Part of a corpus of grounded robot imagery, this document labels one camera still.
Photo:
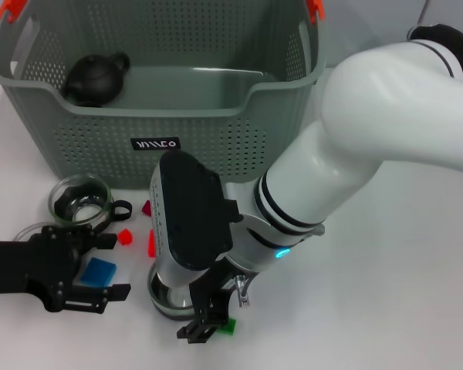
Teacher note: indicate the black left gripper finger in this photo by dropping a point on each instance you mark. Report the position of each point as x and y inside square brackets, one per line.
[100, 297]
[102, 241]

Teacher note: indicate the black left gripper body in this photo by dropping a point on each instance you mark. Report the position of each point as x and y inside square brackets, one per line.
[23, 270]

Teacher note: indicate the red slope block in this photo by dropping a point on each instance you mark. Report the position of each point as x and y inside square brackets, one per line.
[151, 244]

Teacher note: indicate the grey perforated storage bin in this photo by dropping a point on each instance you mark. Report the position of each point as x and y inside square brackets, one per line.
[177, 127]

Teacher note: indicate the small red block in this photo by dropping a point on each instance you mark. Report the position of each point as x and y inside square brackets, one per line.
[125, 237]

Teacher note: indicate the black clay teapot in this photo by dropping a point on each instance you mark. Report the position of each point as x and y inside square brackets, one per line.
[94, 77]

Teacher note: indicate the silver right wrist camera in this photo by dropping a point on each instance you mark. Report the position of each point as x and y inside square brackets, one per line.
[193, 216]

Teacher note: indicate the dark red long block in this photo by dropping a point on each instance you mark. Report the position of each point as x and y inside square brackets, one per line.
[146, 209]

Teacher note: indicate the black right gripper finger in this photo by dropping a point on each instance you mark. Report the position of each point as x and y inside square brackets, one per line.
[198, 331]

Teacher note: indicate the blue square block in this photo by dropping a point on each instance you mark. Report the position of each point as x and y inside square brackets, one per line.
[97, 271]

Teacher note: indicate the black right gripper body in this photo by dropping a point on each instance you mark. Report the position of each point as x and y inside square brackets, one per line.
[220, 277]

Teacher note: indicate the bright green block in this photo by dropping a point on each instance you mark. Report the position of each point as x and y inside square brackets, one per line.
[228, 327]

